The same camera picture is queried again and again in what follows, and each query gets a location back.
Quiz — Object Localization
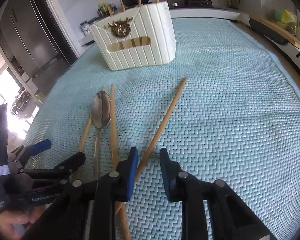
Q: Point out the wooden cutting board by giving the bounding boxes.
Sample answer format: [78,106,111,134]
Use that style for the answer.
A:
[249,16,300,49]

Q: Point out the person's left hand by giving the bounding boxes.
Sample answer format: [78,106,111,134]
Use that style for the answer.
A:
[0,206,45,239]

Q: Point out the light blue woven table mat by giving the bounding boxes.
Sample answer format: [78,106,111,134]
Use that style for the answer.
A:
[24,18,300,239]

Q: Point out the sauce bottles group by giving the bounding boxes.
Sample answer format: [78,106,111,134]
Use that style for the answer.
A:
[97,1,116,18]

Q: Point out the grey multi-door refrigerator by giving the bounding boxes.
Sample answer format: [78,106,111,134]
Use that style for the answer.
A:
[0,0,77,96]

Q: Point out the white-label spice jar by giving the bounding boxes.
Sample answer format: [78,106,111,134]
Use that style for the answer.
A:
[80,21,90,36]

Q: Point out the yellow green bag of items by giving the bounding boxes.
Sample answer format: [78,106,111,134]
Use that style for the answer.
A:
[272,9,300,36]

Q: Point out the cream utensil holder box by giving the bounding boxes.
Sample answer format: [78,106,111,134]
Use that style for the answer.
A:
[89,1,176,71]

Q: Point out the black gas cooktop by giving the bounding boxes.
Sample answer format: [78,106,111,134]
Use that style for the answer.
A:
[169,0,228,10]

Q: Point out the steel spoon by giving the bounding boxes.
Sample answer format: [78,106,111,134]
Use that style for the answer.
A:
[90,90,111,180]

